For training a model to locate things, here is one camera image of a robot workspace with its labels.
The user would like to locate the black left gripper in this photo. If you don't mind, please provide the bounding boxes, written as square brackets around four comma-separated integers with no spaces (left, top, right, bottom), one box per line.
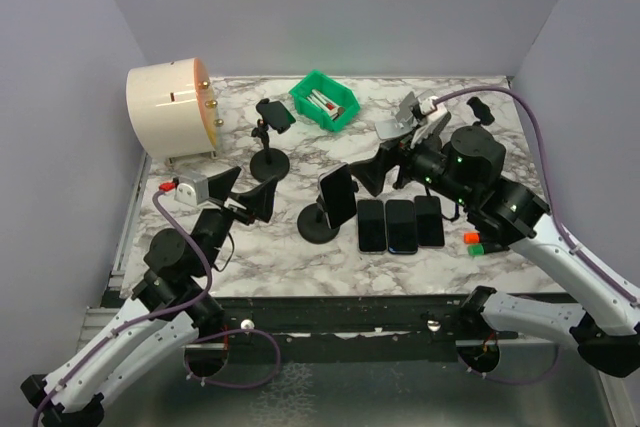
[193,166,278,276]

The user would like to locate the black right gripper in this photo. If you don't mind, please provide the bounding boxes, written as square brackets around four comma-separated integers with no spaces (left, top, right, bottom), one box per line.
[347,121,474,208]

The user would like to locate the black clamp phone stand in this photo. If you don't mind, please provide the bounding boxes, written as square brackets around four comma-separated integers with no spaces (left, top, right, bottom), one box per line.
[250,98,296,182]

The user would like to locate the black phone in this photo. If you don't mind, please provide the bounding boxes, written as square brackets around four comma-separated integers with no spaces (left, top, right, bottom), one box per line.
[385,199,418,255]

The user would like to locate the purple case phone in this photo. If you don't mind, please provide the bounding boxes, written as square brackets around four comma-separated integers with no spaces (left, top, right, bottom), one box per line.
[414,196,445,248]

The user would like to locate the black front phone stand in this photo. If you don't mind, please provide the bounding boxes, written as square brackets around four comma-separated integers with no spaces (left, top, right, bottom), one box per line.
[297,192,346,244]

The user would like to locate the black round base phone stand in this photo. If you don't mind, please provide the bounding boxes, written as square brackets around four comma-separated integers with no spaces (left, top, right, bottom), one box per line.
[466,96,495,126]

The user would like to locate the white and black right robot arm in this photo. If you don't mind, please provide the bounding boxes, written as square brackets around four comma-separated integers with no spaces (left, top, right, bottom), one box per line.
[351,126,639,378]

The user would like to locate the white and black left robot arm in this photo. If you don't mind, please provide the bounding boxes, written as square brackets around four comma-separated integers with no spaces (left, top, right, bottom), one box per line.
[21,167,278,426]

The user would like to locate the silver folding phone stand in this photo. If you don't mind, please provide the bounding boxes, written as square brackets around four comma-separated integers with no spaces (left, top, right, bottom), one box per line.
[375,92,420,141]

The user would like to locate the green plastic bin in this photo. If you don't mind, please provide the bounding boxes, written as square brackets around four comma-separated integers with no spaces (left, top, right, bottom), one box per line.
[289,70,360,133]

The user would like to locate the white cylindrical drum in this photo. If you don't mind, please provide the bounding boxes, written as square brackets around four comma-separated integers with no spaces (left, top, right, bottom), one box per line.
[126,57,219,160]

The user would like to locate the orange cap marker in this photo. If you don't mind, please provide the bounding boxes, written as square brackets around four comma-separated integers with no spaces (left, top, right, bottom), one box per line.
[463,232,483,244]

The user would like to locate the green cap marker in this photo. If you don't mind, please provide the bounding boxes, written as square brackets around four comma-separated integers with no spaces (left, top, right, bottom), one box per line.
[467,243,504,257]

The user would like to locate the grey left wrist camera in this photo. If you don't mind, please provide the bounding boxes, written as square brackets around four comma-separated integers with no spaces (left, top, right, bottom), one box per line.
[174,172,209,207]

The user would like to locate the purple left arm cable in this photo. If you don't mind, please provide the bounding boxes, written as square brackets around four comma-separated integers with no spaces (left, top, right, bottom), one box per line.
[32,181,214,427]

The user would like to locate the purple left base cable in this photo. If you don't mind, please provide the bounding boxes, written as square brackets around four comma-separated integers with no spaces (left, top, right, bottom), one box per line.
[182,329,282,390]

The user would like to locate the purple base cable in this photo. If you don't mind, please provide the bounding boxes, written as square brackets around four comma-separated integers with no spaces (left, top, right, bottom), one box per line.
[182,329,282,390]
[457,336,561,387]

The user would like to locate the black front mounting rail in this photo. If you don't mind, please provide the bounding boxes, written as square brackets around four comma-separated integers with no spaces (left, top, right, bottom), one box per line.
[183,294,494,365]

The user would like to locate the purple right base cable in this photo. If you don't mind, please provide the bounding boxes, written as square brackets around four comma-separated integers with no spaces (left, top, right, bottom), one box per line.
[457,336,561,387]

